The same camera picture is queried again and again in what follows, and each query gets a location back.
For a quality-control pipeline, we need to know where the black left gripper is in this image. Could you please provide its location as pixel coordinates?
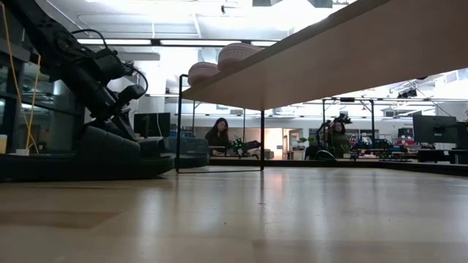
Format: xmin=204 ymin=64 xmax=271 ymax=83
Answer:
xmin=72 ymin=48 xmax=147 ymax=142

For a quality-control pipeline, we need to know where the black rubber slide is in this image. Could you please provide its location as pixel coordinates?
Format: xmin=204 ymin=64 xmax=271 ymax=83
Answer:
xmin=160 ymin=137 xmax=211 ymax=169
xmin=0 ymin=124 xmax=176 ymax=183

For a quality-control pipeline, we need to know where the pink rubber slide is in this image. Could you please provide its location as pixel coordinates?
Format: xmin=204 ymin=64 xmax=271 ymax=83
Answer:
xmin=187 ymin=61 xmax=221 ymax=88
xmin=217 ymin=42 xmax=263 ymax=72

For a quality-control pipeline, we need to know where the long ceiling light bar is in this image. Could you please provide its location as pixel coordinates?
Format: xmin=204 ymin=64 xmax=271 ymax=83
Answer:
xmin=75 ymin=37 xmax=279 ymax=47

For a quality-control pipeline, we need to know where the person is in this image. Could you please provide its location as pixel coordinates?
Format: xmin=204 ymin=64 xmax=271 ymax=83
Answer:
xmin=204 ymin=117 xmax=232 ymax=157
xmin=326 ymin=121 xmax=351 ymax=159

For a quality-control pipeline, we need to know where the cluttered background workbench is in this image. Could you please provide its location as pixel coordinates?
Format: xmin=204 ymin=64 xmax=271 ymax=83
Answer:
xmin=349 ymin=135 xmax=416 ymax=162

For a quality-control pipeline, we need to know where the black computer monitor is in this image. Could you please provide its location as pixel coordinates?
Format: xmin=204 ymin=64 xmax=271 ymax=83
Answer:
xmin=412 ymin=114 xmax=458 ymax=145

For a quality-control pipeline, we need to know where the yellow cable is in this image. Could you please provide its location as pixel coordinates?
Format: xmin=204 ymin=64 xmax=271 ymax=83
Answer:
xmin=0 ymin=0 xmax=42 ymax=155

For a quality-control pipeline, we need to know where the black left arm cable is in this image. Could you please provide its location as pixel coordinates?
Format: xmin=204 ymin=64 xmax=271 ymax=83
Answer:
xmin=71 ymin=28 xmax=149 ymax=96

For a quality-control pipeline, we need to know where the wooden shelf with black frame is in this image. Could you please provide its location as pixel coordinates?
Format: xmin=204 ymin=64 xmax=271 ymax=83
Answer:
xmin=175 ymin=0 xmax=468 ymax=174

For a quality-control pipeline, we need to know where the background black rig frame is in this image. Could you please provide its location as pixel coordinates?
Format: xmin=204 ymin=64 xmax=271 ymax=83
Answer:
xmin=320 ymin=96 xmax=377 ymax=160

